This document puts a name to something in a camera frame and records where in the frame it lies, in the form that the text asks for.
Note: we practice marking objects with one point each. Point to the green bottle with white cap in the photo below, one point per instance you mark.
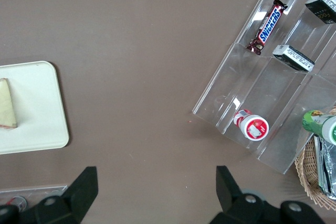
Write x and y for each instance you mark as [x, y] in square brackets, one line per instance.
[319, 124]

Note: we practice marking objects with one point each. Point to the red white yogurt bottle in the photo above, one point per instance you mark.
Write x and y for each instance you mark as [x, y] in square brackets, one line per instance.
[253, 127]

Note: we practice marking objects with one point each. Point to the clear acrylic stepped display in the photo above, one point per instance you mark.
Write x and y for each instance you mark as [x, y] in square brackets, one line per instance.
[249, 85]

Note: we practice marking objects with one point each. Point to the triangular sandwich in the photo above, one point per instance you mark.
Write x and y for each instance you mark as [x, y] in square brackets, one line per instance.
[6, 106]

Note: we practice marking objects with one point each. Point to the red cola bottle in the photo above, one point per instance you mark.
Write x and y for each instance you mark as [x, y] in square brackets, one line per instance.
[18, 202]

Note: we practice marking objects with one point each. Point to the small light wicker basket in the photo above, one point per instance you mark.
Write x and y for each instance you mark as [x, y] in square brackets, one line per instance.
[305, 171]

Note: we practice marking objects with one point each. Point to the silver foil packet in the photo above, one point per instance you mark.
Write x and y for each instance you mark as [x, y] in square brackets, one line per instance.
[326, 166]

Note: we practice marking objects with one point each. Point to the clear acrylic bottle rack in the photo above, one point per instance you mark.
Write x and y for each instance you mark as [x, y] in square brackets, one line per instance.
[34, 190]

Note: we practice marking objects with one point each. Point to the Snickers chocolate bar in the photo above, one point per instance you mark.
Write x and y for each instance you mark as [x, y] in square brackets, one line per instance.
[267, 27]

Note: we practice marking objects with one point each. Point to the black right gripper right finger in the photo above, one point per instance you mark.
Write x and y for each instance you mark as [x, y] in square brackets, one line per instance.
[236, 208]

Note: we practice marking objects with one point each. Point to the small black carton box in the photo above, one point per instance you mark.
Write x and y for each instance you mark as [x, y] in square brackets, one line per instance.
[321, 7]
[294, 58]

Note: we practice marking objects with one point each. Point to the cream plastic tray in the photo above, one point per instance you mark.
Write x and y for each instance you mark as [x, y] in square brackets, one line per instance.
[39, 108]

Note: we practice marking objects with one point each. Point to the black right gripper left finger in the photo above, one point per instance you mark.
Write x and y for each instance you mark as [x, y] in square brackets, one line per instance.
[76, 197]

